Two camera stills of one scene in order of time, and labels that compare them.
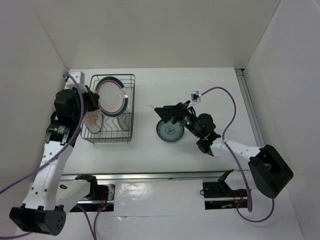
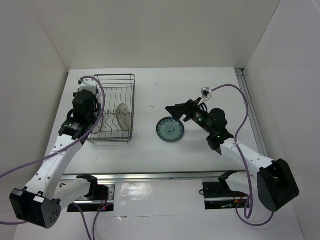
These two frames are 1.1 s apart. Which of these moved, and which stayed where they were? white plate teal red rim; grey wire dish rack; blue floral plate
Moved: white plate teal red rim
Stayed: blue floral plate; grey wire dish rack
